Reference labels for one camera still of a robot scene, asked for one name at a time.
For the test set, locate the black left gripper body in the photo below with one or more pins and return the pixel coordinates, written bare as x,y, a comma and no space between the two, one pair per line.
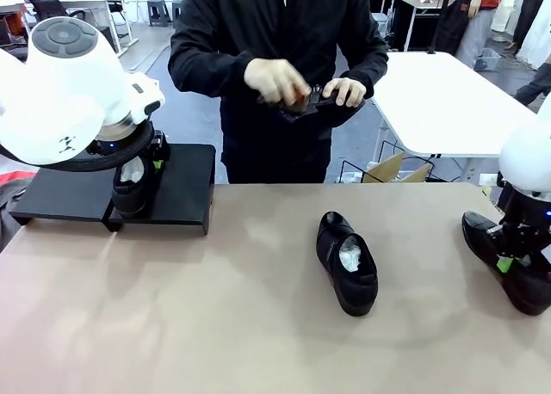
160,146

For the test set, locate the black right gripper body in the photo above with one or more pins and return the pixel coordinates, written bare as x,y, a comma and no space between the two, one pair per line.
523,213

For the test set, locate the right gripper black green finger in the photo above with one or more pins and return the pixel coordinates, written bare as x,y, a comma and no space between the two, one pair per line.
524,258
503,266

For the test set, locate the brown shoe brush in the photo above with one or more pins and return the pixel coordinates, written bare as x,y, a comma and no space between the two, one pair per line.
300,101

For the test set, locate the person right forearm black sleeve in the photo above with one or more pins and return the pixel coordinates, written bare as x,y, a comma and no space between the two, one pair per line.
202,73

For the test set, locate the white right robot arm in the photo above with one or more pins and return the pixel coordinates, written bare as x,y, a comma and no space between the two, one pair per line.
529,153

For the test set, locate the person left forearm black sleeve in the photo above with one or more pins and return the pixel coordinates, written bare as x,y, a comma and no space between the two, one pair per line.
370,67

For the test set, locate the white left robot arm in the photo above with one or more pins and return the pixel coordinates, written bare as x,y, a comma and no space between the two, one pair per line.
64,88

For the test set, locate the black metal shoe stand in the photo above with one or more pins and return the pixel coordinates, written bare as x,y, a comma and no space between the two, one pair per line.
185,183

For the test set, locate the person right hand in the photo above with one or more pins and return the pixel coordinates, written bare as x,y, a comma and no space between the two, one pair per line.
271,80

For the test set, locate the person left hand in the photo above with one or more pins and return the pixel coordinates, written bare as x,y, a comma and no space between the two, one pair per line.
348,90

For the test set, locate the white paper shoe stuffing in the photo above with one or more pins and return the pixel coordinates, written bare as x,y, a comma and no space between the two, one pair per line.
349,256
131,172

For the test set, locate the bystander dark trouser leg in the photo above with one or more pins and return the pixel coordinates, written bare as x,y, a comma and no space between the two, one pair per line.
538,84

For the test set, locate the large white table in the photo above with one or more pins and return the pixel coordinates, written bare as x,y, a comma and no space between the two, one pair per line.
452,101

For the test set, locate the grey plastic stool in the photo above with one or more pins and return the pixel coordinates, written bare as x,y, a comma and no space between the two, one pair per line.
158,7
177,9

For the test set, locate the brown cardboard box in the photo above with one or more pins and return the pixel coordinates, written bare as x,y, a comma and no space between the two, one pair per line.
387,168

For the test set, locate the red cloth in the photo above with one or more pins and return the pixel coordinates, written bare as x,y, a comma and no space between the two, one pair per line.
10,181

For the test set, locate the clear plastic storage bin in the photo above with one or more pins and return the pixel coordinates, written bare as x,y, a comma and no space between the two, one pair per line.
488,60

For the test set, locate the person torso black jacket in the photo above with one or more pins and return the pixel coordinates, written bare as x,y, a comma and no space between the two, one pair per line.
275,24

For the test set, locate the white hanging garment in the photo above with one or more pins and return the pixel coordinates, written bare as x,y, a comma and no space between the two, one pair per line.
508,7
538,37

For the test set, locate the black office chair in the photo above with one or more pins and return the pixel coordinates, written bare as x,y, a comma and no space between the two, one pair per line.
45,4

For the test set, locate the black hanging apron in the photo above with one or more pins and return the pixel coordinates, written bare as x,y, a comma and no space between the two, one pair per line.
454,24

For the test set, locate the wooden top table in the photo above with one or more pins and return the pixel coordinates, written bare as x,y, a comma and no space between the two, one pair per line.
424,2

